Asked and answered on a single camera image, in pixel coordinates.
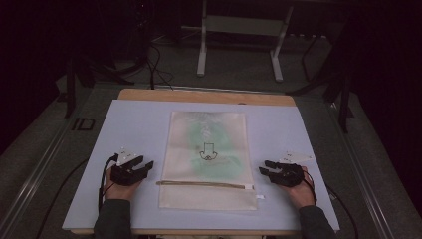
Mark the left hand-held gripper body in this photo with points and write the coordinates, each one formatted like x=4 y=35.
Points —
x=123 y=174

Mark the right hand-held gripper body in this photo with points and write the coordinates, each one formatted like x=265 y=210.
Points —
x=290 y=175

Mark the white mesh zipper bag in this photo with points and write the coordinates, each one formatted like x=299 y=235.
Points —
x=205 y=195

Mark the person's left hand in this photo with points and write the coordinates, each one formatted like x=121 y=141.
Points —
x=120 y=191

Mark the person's right hand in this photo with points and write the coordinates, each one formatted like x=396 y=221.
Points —
x=302 y=194

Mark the pale blue table mat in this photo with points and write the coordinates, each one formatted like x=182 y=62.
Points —
x=272 y=132

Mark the black metal stand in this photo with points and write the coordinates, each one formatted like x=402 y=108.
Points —
x=345 y=99
x=70 y=89

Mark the white metal stand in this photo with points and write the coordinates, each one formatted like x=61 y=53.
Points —
x=245 y=25

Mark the black floor bracket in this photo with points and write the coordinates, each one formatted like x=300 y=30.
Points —
x=83 y=124

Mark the metal floor rail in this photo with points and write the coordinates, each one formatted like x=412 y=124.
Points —
x=30 y=186
x=365 y=186

